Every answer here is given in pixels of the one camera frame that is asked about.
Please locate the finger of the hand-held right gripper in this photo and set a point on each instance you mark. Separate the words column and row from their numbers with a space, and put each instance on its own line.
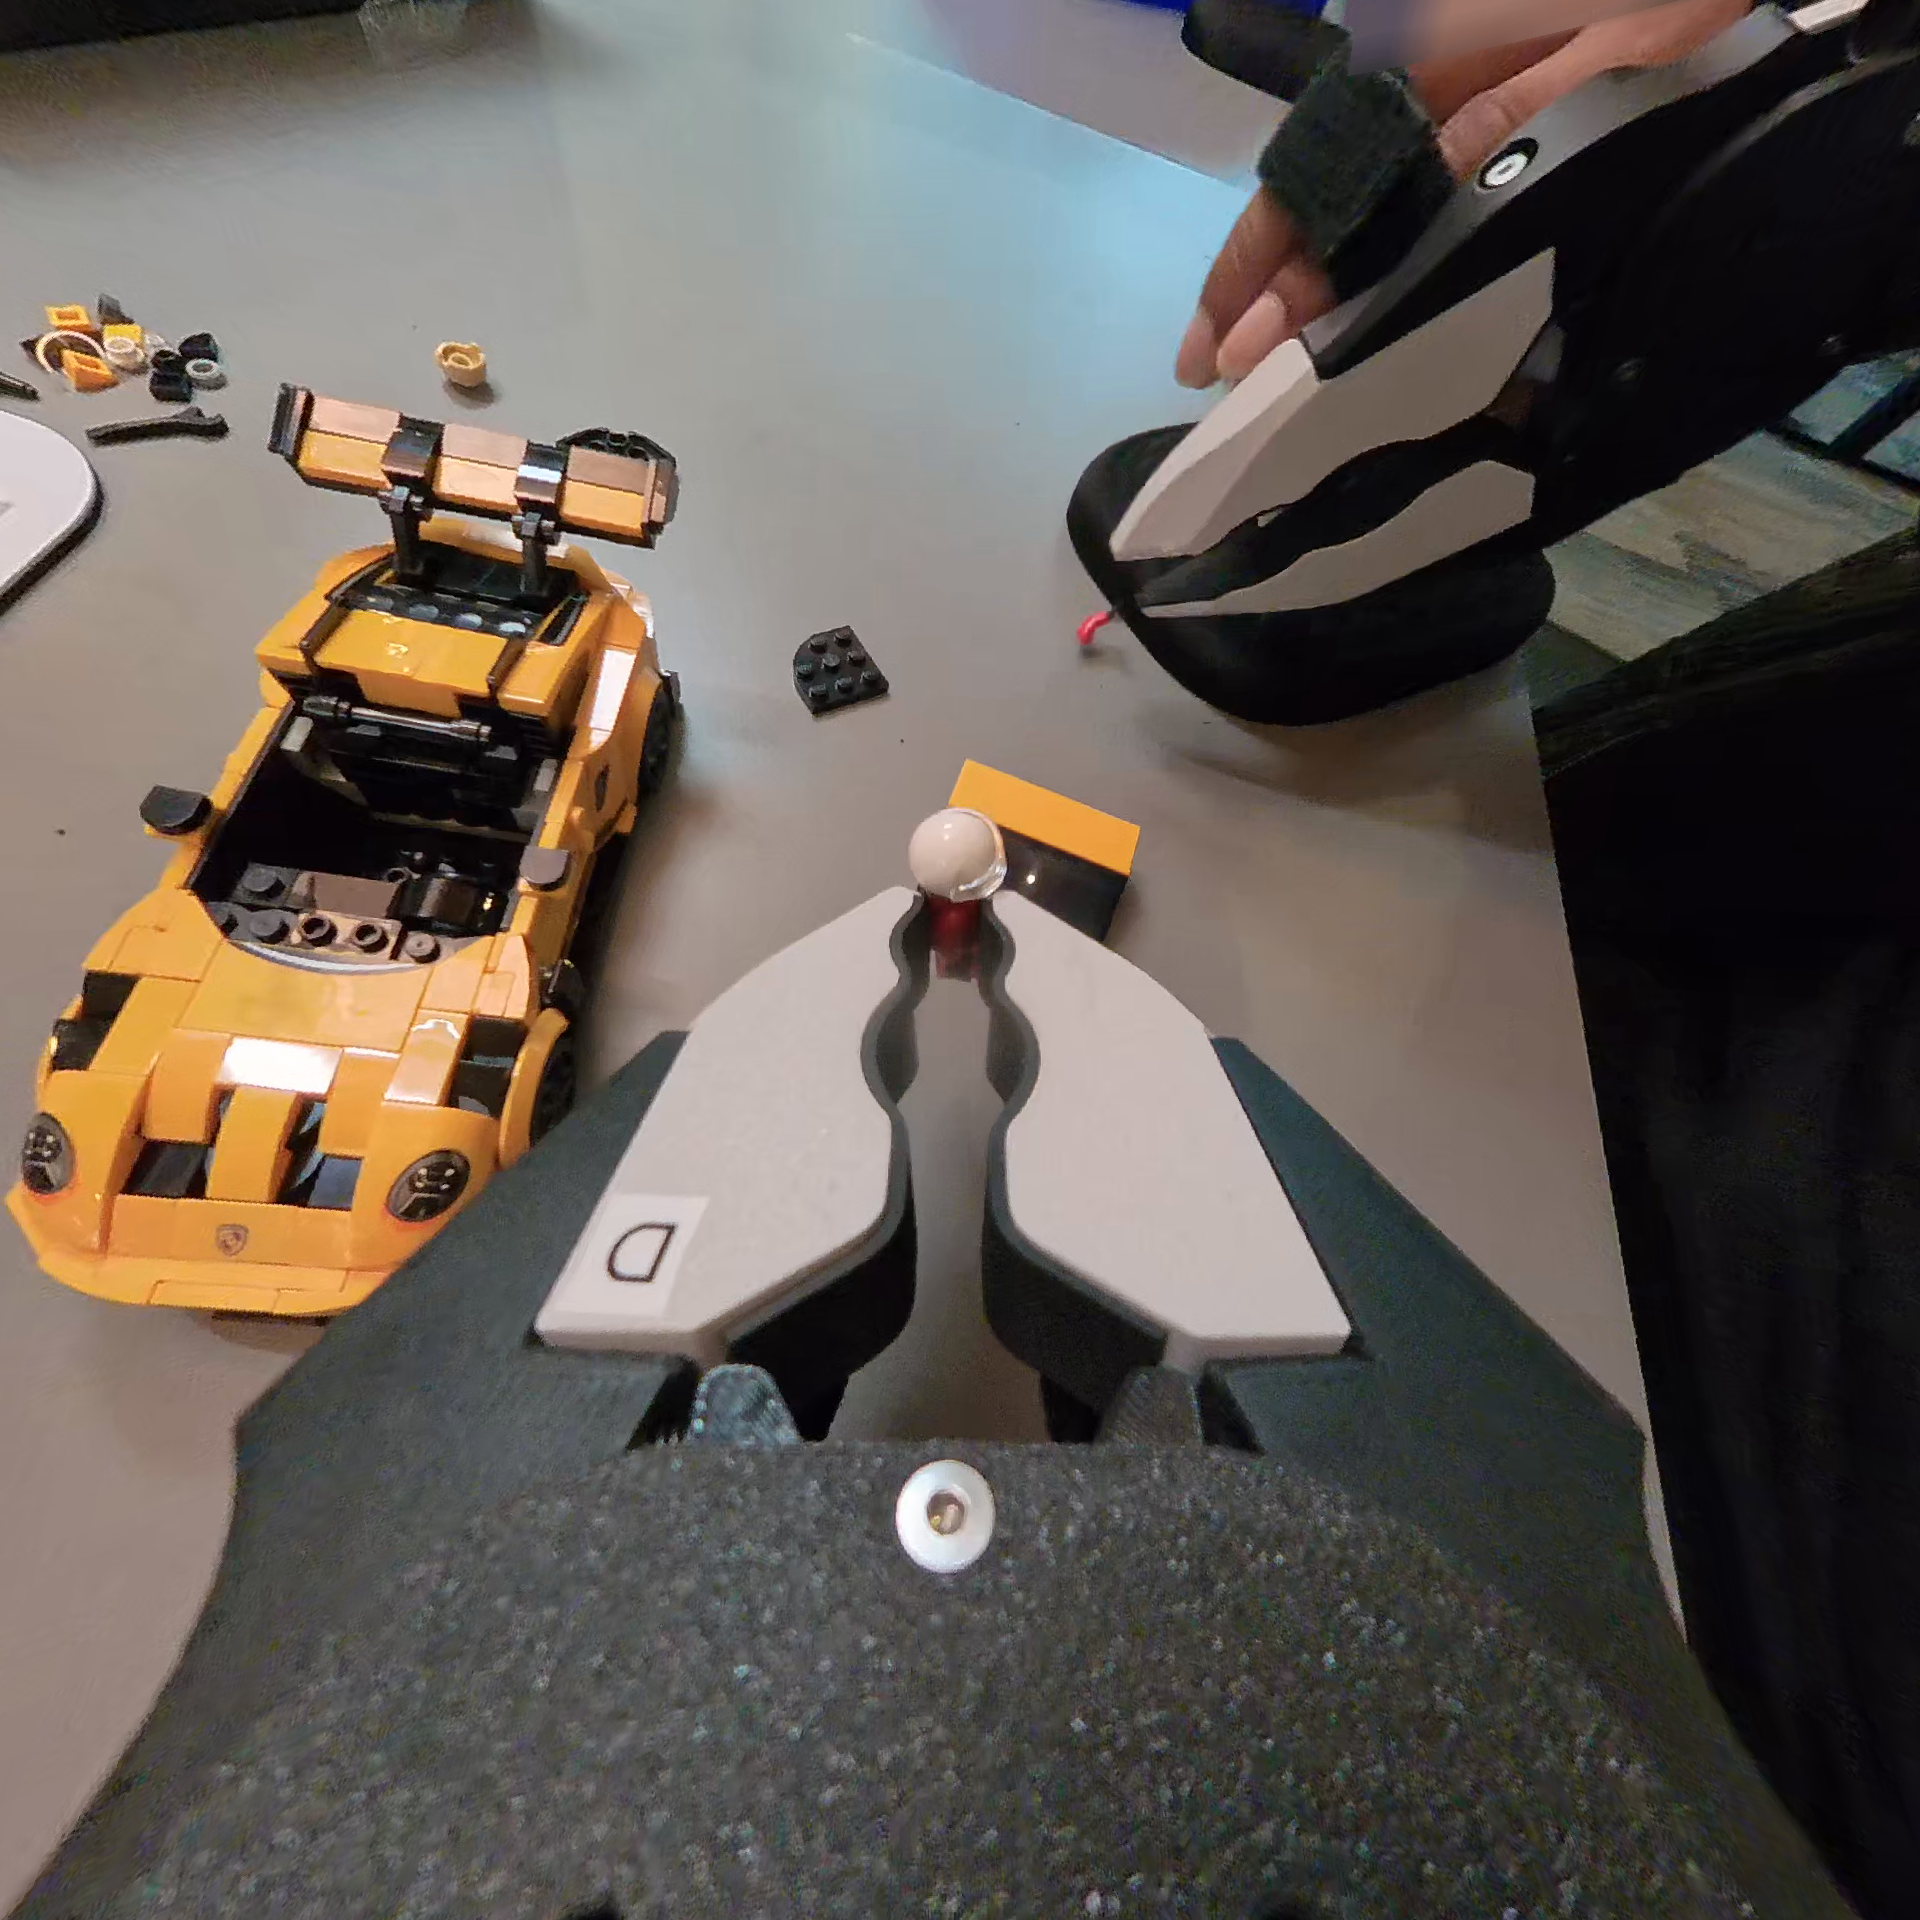
column 1425, row 347
column 1425, row 524

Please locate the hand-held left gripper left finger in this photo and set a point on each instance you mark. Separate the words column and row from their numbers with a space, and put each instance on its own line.
column 749, row 1172

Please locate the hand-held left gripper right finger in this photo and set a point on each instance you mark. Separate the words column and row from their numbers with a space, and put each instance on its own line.
column 1170, row 1186

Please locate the yellow lego car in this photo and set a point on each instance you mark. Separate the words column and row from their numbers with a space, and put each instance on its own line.
column 299, row 974

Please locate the pile of small lego parts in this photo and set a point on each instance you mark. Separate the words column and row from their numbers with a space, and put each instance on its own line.
column 120, row 347

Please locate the yellow lego car roof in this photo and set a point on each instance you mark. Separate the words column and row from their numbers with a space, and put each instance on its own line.
column 1050, row 839

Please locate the dark studded lego plate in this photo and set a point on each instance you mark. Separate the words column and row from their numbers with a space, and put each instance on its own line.
column 838, row 671

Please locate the small yellow round lego piece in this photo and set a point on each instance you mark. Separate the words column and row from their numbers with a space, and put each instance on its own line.
column 465, row 366

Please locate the black padded wrist rest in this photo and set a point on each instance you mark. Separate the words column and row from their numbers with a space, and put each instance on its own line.
column 1349, row 646

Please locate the white desk stand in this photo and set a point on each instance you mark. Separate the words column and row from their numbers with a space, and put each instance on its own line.
column 36, row 495

